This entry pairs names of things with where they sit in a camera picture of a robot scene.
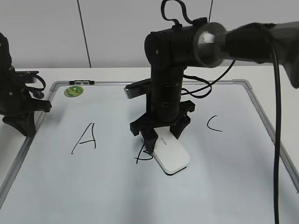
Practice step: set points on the green round magnet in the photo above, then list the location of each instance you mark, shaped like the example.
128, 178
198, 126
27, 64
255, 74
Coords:
73, 91

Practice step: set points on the white board eraser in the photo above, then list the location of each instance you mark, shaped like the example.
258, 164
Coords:
168, 152

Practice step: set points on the white board with grey frame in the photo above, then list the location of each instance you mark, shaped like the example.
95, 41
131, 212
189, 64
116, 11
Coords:
84, 166

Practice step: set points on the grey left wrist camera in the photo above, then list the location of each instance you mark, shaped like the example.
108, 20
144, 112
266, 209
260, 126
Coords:
28, 77

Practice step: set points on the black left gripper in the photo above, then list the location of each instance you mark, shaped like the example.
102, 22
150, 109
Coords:
18, 100

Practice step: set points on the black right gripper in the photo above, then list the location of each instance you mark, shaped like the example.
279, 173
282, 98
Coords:
172, 113

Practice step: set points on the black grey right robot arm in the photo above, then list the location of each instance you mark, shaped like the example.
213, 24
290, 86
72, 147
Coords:
206, 45

